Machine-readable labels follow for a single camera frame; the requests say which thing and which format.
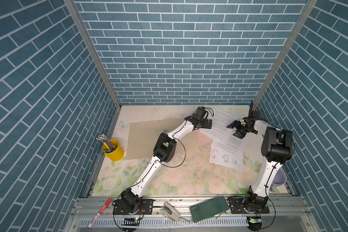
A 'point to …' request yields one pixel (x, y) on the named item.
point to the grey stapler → (169, 211)
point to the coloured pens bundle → (103, 139)
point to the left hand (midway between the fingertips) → (207, 123)
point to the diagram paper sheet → (220, 157)
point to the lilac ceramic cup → (280, 179)
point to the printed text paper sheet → (222, 119)
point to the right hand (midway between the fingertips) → (230, 128)
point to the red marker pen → (103, 209)
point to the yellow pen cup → (116, 156)
